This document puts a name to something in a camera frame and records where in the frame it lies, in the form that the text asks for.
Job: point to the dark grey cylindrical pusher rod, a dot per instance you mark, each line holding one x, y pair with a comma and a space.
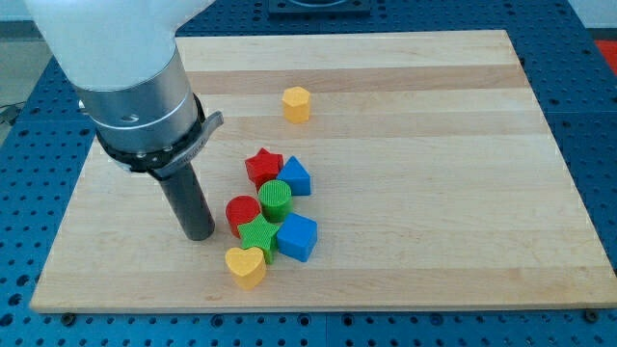
183, 192

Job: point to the black flange with silver clamp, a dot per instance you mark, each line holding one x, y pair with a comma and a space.
162, 148

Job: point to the red cylinder block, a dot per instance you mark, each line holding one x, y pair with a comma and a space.
241, 210

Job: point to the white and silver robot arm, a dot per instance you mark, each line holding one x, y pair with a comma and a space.
122, 59

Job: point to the red star block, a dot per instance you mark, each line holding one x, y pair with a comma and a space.
263, 166

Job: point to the green star block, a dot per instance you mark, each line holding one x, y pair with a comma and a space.
259, 233

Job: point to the green cylinder block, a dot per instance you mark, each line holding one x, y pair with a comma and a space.
276, 201

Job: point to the yellow heart block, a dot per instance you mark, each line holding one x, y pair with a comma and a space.
247, 266

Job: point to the blue triangle block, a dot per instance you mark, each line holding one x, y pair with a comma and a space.
296, 177

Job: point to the blue cube block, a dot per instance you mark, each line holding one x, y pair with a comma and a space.
297, 237

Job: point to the yellow hexagon block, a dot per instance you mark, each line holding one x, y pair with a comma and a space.
296, 104

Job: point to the light wooden board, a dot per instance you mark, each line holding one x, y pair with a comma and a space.
436, 184

